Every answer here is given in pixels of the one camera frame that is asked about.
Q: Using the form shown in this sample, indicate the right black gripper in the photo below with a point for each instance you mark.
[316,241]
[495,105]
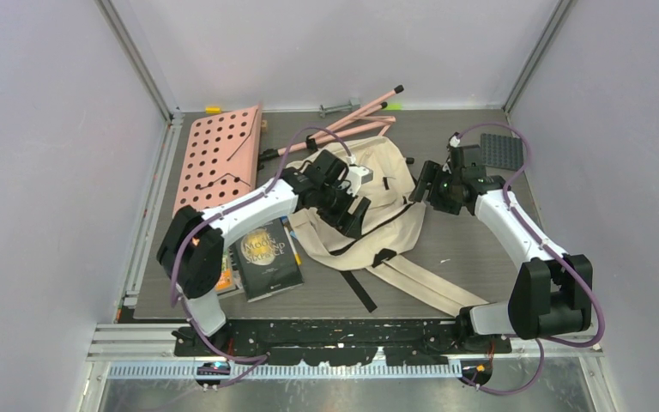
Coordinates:
[430,173]

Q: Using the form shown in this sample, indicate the pink folding stand tripod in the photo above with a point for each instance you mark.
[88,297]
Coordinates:
[358,121]

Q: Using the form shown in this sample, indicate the grey metal bolt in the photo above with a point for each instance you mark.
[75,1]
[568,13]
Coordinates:
[350,106]

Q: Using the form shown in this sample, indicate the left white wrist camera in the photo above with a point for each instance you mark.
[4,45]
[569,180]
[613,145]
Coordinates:
[356,177]

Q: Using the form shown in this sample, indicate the pink perforated music stand desk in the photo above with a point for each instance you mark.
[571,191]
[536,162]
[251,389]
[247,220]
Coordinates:
[221,159]

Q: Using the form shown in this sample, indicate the orange treehouse book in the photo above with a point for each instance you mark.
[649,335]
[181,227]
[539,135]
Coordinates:
[226,284]

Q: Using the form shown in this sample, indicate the black moon and sixpence book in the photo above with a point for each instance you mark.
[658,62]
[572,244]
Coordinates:
[265,262]

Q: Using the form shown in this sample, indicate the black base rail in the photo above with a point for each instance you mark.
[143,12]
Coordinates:
[338,342]

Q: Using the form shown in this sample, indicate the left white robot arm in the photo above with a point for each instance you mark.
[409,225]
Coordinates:
[192,249]

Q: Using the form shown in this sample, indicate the white marker yellow cap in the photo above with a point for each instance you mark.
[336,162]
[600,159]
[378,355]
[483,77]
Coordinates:
[290,236]

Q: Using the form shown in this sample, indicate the beige canvas backpack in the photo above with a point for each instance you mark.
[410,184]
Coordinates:
[392,226]

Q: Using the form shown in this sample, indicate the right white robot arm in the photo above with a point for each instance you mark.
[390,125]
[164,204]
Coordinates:
[550,295]

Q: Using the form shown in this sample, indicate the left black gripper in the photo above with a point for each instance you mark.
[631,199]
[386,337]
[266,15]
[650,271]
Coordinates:
[347,223]

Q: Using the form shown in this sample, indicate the grey lego baseplate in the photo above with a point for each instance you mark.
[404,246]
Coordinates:
[503,152]

